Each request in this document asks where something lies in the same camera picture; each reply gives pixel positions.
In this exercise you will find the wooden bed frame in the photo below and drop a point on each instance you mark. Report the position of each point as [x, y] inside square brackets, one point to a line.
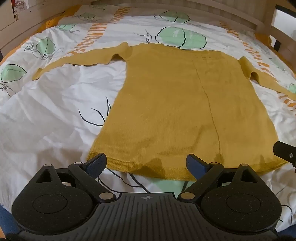
[257, 16]

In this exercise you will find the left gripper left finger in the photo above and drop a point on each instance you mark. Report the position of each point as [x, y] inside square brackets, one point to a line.
[86, 174]

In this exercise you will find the mustard yellow knit sweater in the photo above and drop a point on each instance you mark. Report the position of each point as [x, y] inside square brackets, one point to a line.
[176, 102]

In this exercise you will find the orange fitted bed sheet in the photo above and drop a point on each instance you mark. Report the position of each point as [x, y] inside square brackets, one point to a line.
[57, 16]

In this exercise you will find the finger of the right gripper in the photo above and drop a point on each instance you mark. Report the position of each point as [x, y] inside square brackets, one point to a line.
[285, 151]

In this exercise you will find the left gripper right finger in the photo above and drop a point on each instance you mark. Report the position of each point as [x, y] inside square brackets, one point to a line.
[206, 176]

